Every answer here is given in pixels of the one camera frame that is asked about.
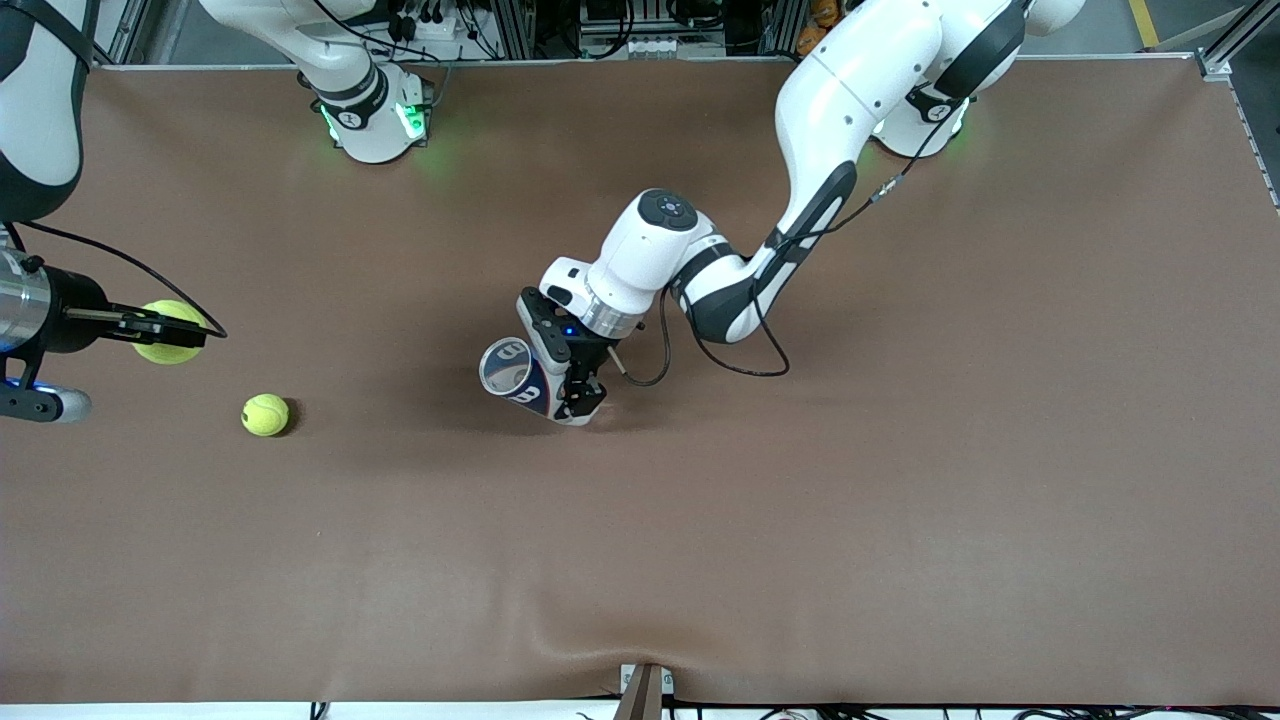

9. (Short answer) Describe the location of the yellow Wilson tennis ball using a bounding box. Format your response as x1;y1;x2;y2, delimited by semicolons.
132;300;211;366
241;392;291;438

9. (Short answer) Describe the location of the clear Wilson tennis ball can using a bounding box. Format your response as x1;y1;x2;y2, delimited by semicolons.
478;337;576;428

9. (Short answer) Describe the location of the brown table mat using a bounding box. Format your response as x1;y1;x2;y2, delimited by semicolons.
0;58;1280;706

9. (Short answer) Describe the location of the white power strip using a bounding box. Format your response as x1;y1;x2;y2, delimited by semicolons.
385;0;471;46

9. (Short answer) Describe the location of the orange objects pile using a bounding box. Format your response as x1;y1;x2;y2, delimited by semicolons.
795;0;853;58

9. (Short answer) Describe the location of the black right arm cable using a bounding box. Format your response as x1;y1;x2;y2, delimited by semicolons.
8;220;229;341

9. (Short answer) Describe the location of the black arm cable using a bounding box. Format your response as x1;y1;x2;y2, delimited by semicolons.
608;95;966;388
8;220;229;341

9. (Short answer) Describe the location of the metal table edge bracket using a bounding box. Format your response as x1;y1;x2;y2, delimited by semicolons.
612;663;676;720

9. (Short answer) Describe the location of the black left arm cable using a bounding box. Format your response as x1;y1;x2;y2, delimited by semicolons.
608;95;966;388

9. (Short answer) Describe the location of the aluminium frame post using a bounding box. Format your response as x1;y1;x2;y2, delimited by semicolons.
1197;0;1280;81

